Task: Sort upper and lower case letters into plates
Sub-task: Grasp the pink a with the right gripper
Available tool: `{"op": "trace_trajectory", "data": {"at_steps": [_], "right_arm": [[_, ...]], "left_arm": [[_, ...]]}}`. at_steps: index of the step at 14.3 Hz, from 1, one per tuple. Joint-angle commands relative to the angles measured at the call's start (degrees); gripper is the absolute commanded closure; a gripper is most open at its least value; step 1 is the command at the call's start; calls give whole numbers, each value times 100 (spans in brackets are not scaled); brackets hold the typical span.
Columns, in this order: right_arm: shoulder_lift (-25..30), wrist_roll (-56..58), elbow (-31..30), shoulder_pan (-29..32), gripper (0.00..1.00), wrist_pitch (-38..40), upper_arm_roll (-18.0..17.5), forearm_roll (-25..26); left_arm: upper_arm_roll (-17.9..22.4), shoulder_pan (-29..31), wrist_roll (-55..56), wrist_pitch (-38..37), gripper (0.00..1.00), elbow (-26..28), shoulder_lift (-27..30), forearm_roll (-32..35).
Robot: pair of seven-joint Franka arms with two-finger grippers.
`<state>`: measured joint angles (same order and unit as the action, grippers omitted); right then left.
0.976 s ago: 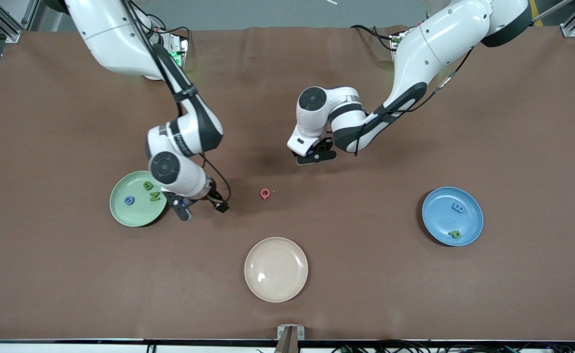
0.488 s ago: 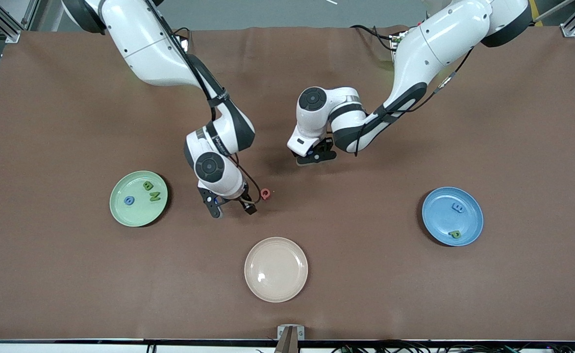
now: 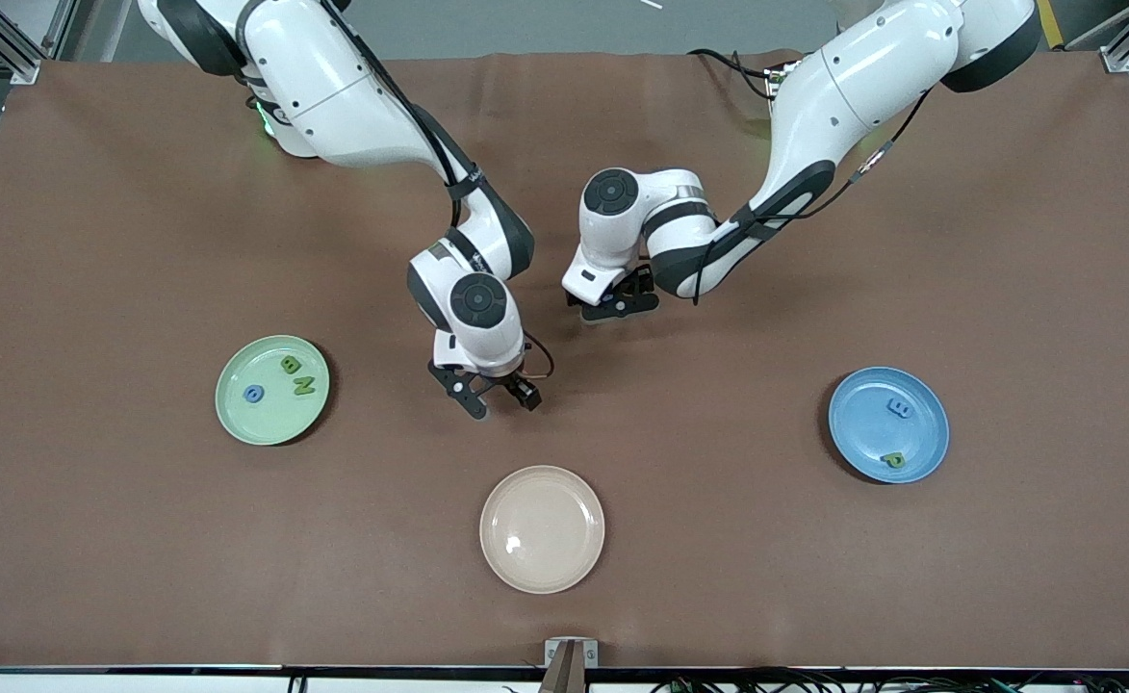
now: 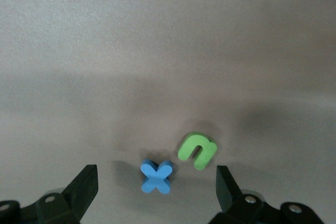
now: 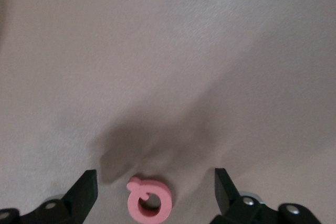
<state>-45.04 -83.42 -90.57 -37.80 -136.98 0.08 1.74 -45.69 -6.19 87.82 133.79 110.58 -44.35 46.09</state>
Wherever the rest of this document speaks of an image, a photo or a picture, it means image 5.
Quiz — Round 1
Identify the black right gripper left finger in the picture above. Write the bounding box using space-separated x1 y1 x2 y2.
0 169 98 224

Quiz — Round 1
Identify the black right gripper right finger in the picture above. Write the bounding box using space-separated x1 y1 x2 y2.
209 167 322 224

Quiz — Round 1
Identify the pink letter Q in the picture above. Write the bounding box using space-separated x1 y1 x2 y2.
125 176 173 224

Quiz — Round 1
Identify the brown table cover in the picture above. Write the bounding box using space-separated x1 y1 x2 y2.
0 0 336 224

